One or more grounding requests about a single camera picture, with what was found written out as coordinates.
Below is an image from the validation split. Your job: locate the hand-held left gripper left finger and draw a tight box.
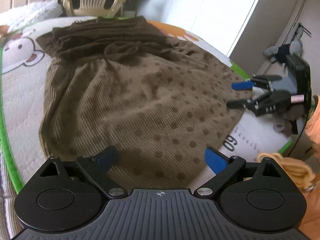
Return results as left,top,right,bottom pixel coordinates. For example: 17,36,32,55
40,145,128,199

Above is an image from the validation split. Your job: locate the cartoon printed mat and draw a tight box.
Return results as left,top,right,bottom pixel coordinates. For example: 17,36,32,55
0,15,293,198

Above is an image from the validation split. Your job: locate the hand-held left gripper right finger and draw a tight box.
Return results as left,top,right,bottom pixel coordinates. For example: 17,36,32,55
196,147,280,200

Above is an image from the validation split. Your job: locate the white fluffy blanket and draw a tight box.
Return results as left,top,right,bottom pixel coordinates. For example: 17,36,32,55
0,0,63,28

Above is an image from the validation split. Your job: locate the person's orange clothing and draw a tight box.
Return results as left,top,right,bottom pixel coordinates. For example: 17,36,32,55
257,94,320,240

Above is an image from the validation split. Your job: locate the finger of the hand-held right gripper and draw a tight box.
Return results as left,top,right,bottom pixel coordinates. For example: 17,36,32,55
231,74,275,92
227,91,278,117

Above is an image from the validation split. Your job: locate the brown polka dot dress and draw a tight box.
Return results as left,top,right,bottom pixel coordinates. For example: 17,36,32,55
36,16,247,189

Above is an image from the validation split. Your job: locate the grey plush toy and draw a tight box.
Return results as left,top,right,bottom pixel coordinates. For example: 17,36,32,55
263,39,304,67

